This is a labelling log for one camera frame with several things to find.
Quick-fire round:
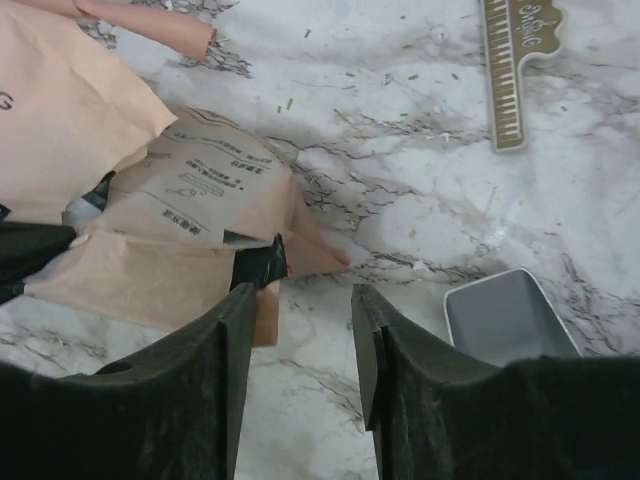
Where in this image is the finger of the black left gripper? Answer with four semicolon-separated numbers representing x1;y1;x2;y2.
1;221;75;285

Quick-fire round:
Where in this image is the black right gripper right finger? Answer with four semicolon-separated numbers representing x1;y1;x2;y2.
351;285;639;479

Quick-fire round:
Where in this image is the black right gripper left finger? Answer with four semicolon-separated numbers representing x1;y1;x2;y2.
1;284;256;479

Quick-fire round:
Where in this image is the silver metal litter scoop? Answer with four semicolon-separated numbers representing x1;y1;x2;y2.
443;267;582;367

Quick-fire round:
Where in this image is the peach cat litter bag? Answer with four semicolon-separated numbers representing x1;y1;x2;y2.
1;1;348;346

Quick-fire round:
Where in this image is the white bag sealing clip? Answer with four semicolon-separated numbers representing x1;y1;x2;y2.
480;0;565;153

